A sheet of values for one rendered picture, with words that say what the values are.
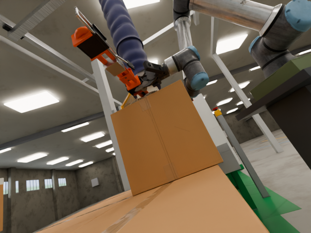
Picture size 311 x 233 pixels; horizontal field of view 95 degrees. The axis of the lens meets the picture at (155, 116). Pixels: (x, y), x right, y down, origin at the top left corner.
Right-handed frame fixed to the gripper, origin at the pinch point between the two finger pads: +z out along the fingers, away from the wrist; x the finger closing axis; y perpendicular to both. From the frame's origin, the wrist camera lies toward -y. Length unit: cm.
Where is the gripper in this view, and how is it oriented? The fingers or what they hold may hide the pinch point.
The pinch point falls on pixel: (133, 84)
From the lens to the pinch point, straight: 82.5
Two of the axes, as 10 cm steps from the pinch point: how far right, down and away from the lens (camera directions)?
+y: 3.4, 2.3, 9.1
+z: -8.8, 4.2, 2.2
